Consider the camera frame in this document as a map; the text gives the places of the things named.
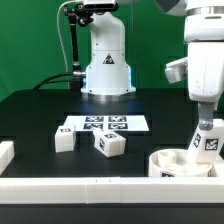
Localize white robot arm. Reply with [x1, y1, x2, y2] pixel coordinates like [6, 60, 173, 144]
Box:
[82, 0, 224, 130]

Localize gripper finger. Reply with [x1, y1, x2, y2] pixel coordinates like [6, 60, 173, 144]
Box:
[198, 102, 215, 131]

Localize white marker base plate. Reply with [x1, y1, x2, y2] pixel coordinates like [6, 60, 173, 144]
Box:
[64, 115, 149, 132]

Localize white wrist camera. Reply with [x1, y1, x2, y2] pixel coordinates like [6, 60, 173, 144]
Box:
[165, 57, 188, 83]

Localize white round stool seat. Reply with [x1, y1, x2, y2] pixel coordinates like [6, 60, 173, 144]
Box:
[148, 149, 212, 178]

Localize white left fence rail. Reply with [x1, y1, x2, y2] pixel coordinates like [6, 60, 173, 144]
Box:
[0, 141, 14, 175]

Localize white cable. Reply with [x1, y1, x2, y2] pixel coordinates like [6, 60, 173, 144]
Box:
[56, 0, 84, 73]

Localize white right fence rail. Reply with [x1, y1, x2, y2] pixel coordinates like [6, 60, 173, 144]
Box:
[214, 161, 224, 178]

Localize white front fence rail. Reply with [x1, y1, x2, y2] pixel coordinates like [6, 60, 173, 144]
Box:
[0, 177, 224, 204]

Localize white fence rail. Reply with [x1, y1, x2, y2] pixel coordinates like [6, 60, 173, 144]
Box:
[214, 161, 224, 178]
[0, 141, 14, 175]
[0, 177, 224, 204]

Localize black cables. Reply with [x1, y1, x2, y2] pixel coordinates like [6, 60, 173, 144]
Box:
[33, 71, 87, 90]

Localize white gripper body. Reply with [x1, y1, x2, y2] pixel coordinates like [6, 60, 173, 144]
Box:
[187, 42, 224, 103]

